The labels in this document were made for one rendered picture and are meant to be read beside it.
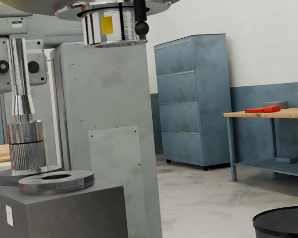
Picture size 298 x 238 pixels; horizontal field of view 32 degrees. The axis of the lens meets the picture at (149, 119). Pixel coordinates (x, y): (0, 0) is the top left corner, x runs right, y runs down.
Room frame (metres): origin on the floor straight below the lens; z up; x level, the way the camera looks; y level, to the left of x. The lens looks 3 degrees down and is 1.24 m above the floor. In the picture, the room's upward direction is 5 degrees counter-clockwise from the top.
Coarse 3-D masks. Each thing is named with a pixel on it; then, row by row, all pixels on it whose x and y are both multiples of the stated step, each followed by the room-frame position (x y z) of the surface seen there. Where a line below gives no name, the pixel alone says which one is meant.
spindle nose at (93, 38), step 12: (84, 12) 0.37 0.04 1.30; (96, 12) 0.37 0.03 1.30; (108, 12) 0.36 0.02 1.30; (120, 12) 0.36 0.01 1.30; (132, 12) 0.37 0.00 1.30; (84, 24) 0.38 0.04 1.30; (96, 24) 0.37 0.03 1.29; (120, 24) 0.36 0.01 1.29; (132, 24) 0.37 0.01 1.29; (84, 36) 0.38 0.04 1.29; (96, 36) 0.37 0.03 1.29; (108, 36) 0.36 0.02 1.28; (120, 36) 0.36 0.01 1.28; (132, 36) 0.37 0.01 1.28; (144, 36) 0.38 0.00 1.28; (96, 48) 0.40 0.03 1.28; (108, 48) 0.41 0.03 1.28
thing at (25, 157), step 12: (12, 132) 0.69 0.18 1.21; (24, 132) 0.68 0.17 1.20; (36, 132) 0.69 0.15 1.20; (12, 144) 0.69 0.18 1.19; (24, 144) 0.68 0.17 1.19; (36, 144) 0.69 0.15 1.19; (12, 156) 0.69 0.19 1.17; (24, 156) 0.68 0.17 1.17; (36, 156) 0.69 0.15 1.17; (12, 168) 0.69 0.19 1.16; (24, 168) 0.68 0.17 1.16; (36, 168) 0.69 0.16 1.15
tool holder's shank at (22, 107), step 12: (12, 48) 0.70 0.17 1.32; (24, 48) 0.70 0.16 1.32; (12, 60) 0.70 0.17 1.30; (24, 60) 0.70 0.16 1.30; (12, 72) 0.70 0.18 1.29; (24, 72) 0.70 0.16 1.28; (12, 84) 0.70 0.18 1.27; (24, 84) 0.70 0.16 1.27; (12, 96) 0.70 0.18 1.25; (24, 96) 0.70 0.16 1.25; (12, 108) 0.70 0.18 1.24; (24, 108) 0.69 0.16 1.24; (24, 120) 0.70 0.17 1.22
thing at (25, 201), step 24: (48, 168) 0.71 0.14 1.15; (0, 192) 0.63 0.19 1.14; (24, 192) 0.59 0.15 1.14; (48, 192) 0.58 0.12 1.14; (72, 192) 0.58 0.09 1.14; (96, 192) 0.58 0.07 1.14; (120, 192) 0.60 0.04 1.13; (0, 216) 0.63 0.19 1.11; (24, 216) 0.55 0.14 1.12; (48, 216) 0.55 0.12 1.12; (72, 216) 0.57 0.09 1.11; (96, 216) 0.58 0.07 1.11; (120, 216) 0.60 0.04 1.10
